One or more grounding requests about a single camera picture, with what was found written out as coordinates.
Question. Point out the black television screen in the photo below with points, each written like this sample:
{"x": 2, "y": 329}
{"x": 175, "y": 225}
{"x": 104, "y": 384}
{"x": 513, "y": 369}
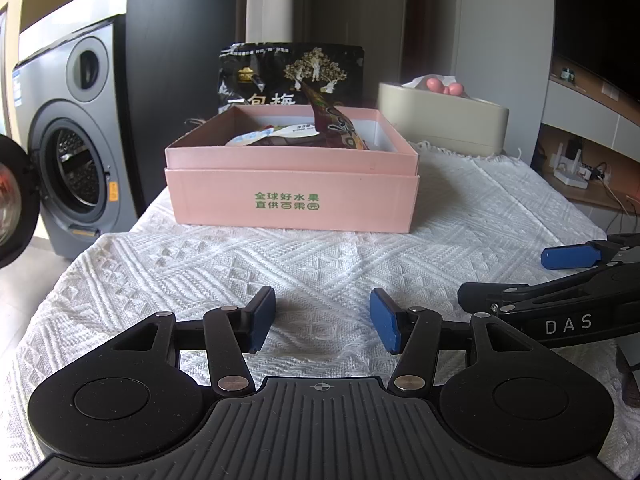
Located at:
{"x": 600, "y": 25}

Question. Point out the tall black panel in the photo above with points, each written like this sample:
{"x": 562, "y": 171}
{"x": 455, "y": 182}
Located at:
{"x": 170, "y": 85}

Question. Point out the white wall socket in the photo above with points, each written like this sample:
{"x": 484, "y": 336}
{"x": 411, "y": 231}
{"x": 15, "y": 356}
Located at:
{"x": 607, "y": 91}

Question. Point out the white snack packet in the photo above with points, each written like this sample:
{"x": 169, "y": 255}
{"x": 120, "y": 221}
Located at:
{"x": 300, "y": 130}

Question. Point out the large black snack bag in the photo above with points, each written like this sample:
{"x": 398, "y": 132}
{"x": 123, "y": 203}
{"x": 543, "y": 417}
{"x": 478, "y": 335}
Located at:
{"x": 260, "y": 75}

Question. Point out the white wall shelf unit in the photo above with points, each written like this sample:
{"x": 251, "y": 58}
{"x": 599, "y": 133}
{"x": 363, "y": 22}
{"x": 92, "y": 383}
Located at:
{"x": 575, "y": 105}

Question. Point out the pink cardboard box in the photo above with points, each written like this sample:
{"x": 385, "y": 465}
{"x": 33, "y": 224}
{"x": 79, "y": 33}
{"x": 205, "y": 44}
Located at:
{"x": 290, "y": 200}

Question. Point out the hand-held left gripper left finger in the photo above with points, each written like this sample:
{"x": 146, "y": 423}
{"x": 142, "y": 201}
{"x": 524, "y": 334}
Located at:
{"x": 262, "y": 315}

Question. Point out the white router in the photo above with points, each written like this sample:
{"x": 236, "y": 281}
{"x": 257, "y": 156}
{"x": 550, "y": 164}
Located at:
{"x": 570, "y": 180}

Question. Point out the light blue snack packet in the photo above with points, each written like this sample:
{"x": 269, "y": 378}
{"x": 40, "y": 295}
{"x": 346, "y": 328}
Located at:
{"x": 250, "y": 137}

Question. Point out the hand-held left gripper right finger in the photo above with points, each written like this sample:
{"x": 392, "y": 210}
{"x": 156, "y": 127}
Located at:
{"x": 384, "y": 317}

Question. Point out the maroon patterned snack packet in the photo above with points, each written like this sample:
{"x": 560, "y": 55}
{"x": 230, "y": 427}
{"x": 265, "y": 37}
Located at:
{"x": 330, "y": 120}

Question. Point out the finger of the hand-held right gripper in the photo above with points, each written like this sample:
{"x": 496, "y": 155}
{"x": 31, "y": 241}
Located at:
{"x": 492, "y": 295}
{"x": 570, "y": 256}

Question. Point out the grey washing machine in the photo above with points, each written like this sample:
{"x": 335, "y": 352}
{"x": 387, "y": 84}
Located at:
{"x": 75, "y": 85}

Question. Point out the power adapter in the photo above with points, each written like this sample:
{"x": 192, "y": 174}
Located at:
{"x": 595, "y": 174}

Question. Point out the beige oval container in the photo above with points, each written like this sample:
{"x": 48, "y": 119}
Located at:
{"x": 440, "y": 120}

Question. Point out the white tissue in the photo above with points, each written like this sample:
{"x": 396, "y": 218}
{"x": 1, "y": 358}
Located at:
{"x": 412, "y": 82}

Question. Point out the pink rounded object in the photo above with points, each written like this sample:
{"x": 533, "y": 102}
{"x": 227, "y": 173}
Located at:
{"x": 434, "y": 83}

